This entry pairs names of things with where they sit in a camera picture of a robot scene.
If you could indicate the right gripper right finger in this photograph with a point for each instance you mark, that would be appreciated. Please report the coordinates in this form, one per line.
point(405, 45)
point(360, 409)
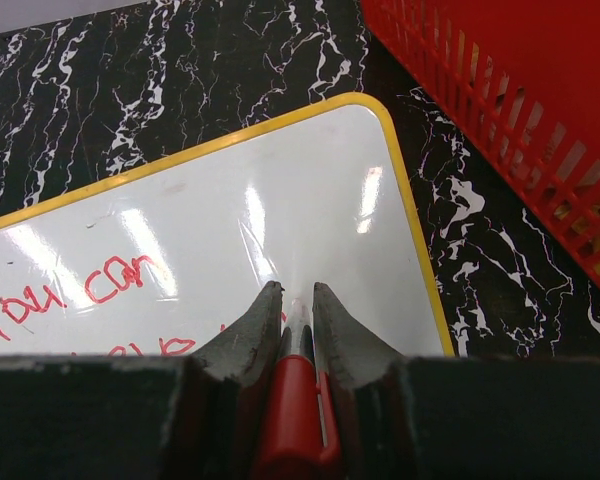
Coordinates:
point(376, 405)

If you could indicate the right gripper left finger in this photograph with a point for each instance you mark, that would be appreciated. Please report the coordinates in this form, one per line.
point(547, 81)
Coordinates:
point(215, 419)

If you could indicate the red capped marker pen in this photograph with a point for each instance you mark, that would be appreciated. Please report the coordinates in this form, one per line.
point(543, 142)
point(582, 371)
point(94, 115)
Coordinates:
point(299, 436)

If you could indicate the yellow framed whiteboard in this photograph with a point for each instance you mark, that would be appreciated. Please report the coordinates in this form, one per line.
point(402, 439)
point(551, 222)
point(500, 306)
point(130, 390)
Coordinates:
point(162, 258)

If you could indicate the red plastic shopping basket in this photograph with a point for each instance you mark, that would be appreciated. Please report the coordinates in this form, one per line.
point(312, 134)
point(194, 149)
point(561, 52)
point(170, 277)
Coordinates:
point(521, 79)

